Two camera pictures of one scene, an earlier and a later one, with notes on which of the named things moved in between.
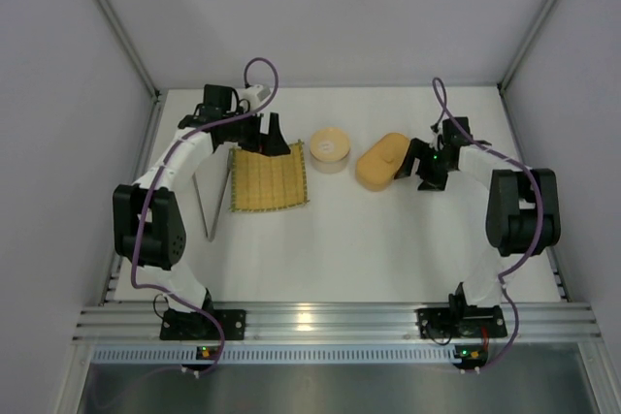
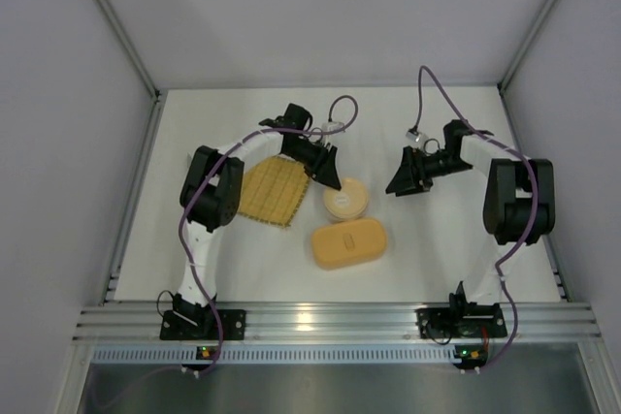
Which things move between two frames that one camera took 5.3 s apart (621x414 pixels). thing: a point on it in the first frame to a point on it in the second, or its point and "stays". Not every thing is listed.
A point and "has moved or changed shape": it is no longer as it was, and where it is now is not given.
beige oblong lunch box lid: x=377 y=165 to x=348 y=243
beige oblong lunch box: x=375 y=176 to x=330 y=255
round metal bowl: x=329 y=167 has moved or changed shape
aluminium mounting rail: x=334 y=323 stays
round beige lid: x=330 y=144 to x=349 y=202
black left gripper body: x=264 y=131 to x=319 y=162
